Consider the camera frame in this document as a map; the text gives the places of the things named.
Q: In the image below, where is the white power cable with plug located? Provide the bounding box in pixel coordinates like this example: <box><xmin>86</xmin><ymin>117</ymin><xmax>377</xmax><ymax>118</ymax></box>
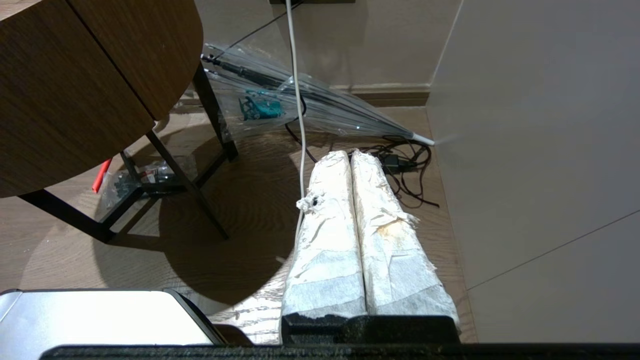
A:
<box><xmin>284</xmin><ymin>0</ymin><xmax>308</xmax><ymax>241</ymax></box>

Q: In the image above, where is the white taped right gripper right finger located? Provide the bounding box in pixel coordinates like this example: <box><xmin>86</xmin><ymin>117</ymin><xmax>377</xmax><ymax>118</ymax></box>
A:
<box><xmin>351</xmin><ymin>150</ymin><xmax>461</xmax><ymax>346</ymax></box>

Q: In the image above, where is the thin red stick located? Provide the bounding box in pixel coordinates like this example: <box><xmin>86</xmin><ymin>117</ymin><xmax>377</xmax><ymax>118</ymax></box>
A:
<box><xmin>92</xmin><ymin>159</ymin><xmax>113</xmax><ymax>194</ymax></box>

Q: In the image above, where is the round wooden side table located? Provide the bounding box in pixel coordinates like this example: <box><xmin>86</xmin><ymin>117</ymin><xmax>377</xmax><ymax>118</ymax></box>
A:
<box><xmin>0</xmin><ymin>0</ymin><xmax>240</xmax><ymax>244</ymax></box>

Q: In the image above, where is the transparent folded umbrella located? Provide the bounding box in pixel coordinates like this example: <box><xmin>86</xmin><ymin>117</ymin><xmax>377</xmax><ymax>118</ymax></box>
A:
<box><xmin>201</xmin><ymin>42</ymin><xmax>436</xmax><ymax>147</ymax></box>

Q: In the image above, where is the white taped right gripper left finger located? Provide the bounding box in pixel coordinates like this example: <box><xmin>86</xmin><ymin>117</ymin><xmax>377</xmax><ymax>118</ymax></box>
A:
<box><xmin>280</xmin><ymin>150</ymin><xmax>369</xmax><ymax>346</ymax></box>

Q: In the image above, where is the thin black wall cable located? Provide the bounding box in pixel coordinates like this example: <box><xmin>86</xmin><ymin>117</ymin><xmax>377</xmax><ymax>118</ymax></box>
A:
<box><xmin>219</xmin><ymin>0</ymin><xmax>305</xmax><ymax>57</ymax></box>

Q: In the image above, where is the black cable bundle with adapter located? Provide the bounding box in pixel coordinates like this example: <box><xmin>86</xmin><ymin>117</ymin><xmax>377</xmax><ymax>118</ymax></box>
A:
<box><xmin>285</xmin><ymin>122</ymin><xmax>441</xmax><ymax>210</ymax></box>

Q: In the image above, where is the clear plastic bag with parts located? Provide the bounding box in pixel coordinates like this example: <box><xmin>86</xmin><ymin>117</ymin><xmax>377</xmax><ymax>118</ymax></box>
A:
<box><xmin>97</xmin><ymin>155</ymin><xmax>198</xmax><ymax>221</ymax></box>

